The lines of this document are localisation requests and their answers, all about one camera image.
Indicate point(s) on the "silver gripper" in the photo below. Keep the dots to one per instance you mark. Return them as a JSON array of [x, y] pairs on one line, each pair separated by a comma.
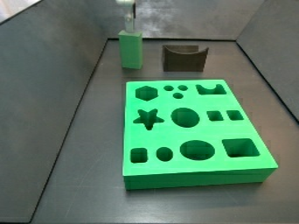
[[130, 14]]

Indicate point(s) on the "green arch block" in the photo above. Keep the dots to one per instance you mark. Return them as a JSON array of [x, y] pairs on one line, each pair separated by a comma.
[[131, 49]]

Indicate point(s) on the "green shape sorting board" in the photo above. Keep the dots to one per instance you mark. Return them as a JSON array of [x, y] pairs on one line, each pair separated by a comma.
[[189, 136]]

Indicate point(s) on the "black curved holder stand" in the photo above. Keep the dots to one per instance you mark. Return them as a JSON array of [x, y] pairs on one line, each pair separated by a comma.
[[185, 58]]

